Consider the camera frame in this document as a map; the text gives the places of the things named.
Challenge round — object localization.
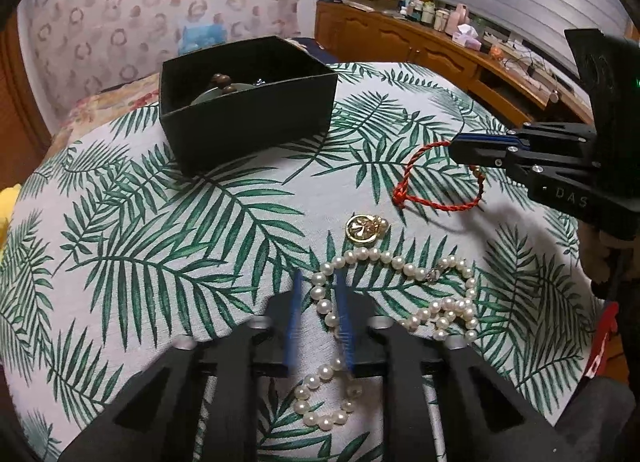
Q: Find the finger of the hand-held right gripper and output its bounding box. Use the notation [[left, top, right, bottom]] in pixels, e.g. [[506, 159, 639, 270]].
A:
[[448, 139, 593, 183], [457, 122, 598, 153]]

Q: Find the yellow plush toy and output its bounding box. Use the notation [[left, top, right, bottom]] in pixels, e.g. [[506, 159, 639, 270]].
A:
[[0, 183, 23, 263]]

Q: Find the person's right hand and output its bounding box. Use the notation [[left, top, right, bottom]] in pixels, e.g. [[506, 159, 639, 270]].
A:
[[577, 224, 633, 263]]

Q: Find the green leaf print cloth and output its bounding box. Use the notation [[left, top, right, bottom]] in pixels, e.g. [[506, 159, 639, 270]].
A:
[[0, 62, 601, 462]]

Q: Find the row of cosmetic bottles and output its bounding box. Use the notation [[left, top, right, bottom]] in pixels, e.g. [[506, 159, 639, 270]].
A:
[[400, 0, 473, 35]]

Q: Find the dark blue bed sheet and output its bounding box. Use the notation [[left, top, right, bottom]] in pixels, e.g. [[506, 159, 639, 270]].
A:
[[287, 36, 341, 65]]

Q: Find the gold round pendant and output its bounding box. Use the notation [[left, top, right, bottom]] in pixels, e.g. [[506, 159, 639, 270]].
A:
[[345, 213, 390, 243]]

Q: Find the long pearl necklace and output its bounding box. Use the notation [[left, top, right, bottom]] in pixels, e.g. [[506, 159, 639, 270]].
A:
[[292, 248, 481, 430]]

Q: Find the brown wooden bead bracelet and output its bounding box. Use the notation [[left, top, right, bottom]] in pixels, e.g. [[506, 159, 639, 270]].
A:
[[210, 73, 251, 95]]

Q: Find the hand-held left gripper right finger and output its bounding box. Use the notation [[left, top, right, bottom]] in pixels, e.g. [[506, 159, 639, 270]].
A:
[[332, 267, 576, 462]]

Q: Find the ring pattern curtain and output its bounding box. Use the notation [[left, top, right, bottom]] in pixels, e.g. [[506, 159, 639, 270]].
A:
[[17, 0, 316, 117]]

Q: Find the floral bedspread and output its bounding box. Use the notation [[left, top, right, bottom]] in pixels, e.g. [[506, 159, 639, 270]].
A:
[[50, 72, 166, 143]]

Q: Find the pink tissue box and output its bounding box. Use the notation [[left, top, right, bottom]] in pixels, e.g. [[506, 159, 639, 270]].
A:
[[452, 24, 483, 50]]

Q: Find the black cardboard box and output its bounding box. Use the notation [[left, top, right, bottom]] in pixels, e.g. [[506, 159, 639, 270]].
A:
[[159, 35, 339, 177]]

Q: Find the red cord bracelet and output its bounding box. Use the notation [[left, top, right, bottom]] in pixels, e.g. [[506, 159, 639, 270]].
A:
[[391, 140, 486, 215]]

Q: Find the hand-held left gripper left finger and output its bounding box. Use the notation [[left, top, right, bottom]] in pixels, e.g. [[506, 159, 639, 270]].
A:
[[60, 269, 304, 462]]

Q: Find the person's dark clothing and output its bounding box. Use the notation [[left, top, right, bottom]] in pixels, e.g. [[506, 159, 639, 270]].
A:
[[550, 292, 640, 462]]

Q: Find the wooden sideboard cabinet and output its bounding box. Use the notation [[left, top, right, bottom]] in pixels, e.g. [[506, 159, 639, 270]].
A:
[[315, 0, 596, 127]]

